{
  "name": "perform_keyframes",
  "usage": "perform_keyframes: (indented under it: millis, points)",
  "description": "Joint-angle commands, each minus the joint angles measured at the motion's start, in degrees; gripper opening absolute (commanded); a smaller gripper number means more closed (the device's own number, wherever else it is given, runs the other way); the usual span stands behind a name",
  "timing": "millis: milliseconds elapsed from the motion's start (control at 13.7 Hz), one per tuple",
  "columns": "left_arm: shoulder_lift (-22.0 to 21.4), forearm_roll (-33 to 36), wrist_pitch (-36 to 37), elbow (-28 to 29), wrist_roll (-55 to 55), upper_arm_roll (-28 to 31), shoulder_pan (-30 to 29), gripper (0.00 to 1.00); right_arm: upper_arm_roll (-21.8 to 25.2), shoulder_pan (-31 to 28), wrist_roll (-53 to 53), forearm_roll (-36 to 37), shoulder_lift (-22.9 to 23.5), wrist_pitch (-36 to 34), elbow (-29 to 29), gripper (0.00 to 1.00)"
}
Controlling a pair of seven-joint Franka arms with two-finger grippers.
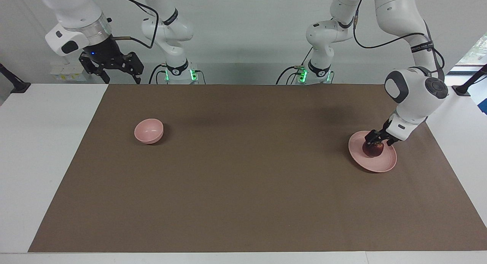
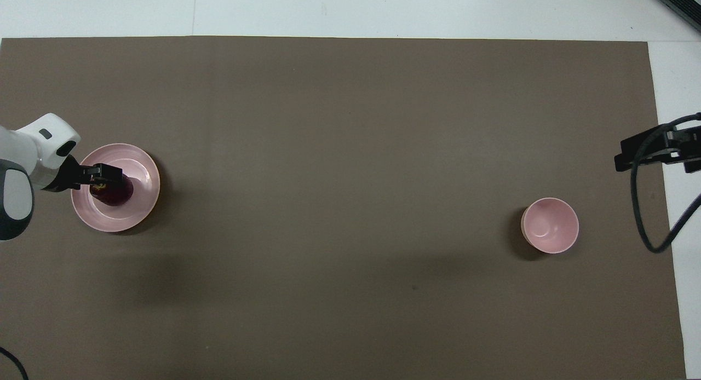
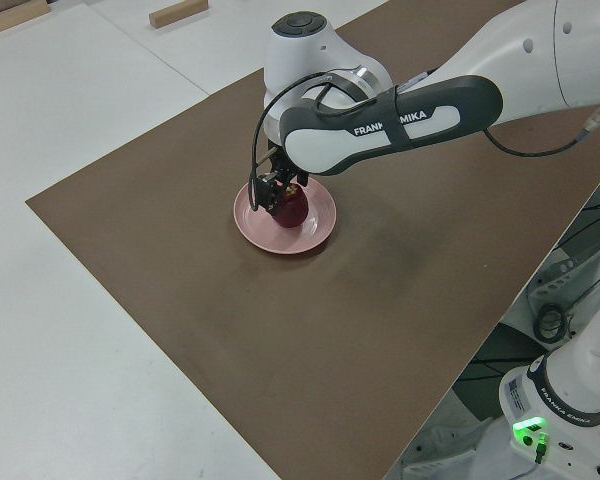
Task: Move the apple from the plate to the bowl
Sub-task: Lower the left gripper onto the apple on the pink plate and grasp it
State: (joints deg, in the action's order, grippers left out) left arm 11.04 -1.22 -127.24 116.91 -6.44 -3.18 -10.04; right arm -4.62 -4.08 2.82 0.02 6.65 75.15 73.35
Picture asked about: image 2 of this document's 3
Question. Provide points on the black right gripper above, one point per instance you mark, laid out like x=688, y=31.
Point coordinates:
x=690, y=147

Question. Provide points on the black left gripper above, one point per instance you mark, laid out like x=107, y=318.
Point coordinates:
x=68, y=174

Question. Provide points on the dark red apple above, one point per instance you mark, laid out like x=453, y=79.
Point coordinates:
x=116, y=195

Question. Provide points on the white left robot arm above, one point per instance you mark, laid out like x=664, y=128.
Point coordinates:
x=33, y=150

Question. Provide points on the pink plate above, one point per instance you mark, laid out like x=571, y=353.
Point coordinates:
x=137, y=205

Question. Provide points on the pink bowl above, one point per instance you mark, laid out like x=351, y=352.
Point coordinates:
x=550, y=226

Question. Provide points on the black ribbed device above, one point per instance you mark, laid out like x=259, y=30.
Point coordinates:
x=682, y=2

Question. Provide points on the brown table mat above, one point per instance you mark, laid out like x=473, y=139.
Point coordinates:
x=350, y=150

